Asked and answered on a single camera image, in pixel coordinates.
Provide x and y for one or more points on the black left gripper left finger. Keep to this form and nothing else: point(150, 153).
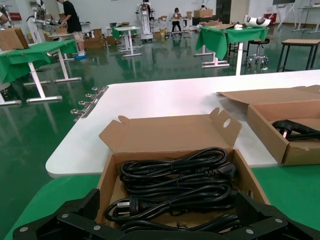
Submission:
point(62, 225)

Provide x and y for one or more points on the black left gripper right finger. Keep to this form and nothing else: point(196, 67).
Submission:
point(265, 222)

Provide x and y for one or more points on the open brown cardboard box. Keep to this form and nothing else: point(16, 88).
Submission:
point(270, 100)
point(170, 132)

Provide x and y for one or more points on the closed brown cardboard box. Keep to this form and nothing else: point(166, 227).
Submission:
point(12, 37)

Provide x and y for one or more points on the green work surface cloth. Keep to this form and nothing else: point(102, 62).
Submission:
point(295, 200)

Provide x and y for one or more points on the green covered table left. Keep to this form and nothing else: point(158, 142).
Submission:
point(37, 82)

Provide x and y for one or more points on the green covered table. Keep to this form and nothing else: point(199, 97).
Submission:
point(37, 82)
point(217, 40)

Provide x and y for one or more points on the blue round foot platform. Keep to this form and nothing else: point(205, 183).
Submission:
point(81, 57)

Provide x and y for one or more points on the green draped table cloth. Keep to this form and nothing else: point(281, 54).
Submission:
point(27, 57)

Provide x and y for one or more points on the black stool chrome wheels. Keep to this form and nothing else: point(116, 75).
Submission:
point(257, 42)

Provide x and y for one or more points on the stacked brown cardboard boxes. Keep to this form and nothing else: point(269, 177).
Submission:
point(95, 40)

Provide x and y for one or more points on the green covered table right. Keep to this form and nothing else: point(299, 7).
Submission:
point(217, 40)

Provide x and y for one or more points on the white curved plastic shell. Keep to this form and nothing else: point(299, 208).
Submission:
point(256, 21)

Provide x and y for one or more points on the small green-topped white table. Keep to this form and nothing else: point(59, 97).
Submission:
point(126, 31)

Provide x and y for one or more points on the standing person black shirt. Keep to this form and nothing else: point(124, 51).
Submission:
point(71, 17)

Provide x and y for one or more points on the silver robot with arms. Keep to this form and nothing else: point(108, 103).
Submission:
point(41, 17)

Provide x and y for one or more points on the white wheeled display stand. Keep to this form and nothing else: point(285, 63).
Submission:
point(285, 12)

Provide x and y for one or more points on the tall black cabinet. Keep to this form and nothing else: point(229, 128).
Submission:
point(223, 10)

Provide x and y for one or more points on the brown cardboard carton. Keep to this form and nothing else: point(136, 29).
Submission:
point(203, 13)

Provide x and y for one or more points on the seated person dark clothes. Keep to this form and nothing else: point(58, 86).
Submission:
point(176, 21)

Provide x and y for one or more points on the white humanoid robot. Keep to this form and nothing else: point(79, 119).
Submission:
point(145, 17)

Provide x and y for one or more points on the white metal table frame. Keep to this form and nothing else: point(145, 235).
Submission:
point(238, 60)

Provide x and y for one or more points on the wooden table black frame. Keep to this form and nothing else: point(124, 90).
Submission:
point(300, 42)

